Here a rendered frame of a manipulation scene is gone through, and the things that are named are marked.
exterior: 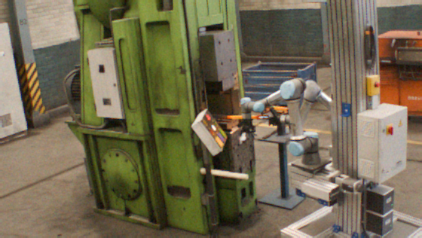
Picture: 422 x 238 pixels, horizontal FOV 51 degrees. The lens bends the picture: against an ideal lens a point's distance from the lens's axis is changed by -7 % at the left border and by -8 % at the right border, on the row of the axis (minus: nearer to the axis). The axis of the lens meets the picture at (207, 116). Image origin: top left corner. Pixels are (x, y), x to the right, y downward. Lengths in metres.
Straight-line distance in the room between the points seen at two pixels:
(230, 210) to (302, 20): 8.48
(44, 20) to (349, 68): 7.47
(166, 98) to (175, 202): 0.97
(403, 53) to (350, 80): 3.68
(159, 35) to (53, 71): 6.07
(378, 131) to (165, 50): 1.88
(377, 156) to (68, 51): 7.87
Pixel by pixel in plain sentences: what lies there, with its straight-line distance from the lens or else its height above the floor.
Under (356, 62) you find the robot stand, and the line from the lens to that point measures 3.21.
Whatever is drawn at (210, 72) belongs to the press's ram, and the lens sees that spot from 3.98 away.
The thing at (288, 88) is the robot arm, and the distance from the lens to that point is 3.22.
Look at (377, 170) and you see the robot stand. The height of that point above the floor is 0.86.
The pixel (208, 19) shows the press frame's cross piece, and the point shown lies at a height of 1.88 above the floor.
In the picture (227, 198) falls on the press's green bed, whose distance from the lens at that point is 4.35.
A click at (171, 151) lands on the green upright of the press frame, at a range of 4.21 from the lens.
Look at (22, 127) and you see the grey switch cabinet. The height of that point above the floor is 0.16.
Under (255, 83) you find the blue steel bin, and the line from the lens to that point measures 8.17.
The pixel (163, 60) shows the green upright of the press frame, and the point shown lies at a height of 1.59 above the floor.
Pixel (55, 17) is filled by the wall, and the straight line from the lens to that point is 9.93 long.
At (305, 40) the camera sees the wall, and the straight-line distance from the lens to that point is 12.31.
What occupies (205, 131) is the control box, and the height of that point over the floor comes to 1.12.
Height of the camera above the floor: 2.13
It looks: 15 degrees down
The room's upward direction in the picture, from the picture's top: 7 degrees counter-clockwise
